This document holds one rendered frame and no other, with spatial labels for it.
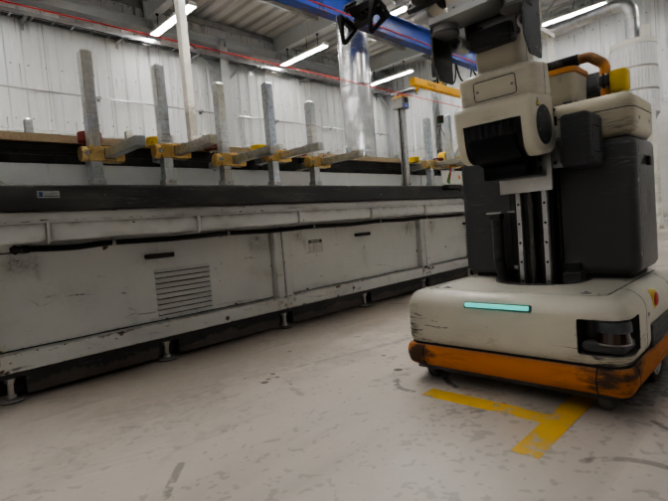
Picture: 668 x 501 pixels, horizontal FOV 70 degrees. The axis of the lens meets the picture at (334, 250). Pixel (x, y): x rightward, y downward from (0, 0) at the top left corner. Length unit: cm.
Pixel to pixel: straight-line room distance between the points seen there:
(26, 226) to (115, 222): 27
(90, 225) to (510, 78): 137
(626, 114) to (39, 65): 895
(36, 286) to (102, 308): 24
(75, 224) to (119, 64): 847
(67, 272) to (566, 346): 165
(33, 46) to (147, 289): 789
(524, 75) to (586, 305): 61
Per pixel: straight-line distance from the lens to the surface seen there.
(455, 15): 142
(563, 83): 170
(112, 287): 203
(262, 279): 237
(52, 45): 979
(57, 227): 174
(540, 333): 133
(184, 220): 190
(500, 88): 143
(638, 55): 991
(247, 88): 1144
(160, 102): 191
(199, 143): 173
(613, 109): 159
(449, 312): 143
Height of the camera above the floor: 50
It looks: 3 degrees down
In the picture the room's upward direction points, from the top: 5 degrees counter-clockwise
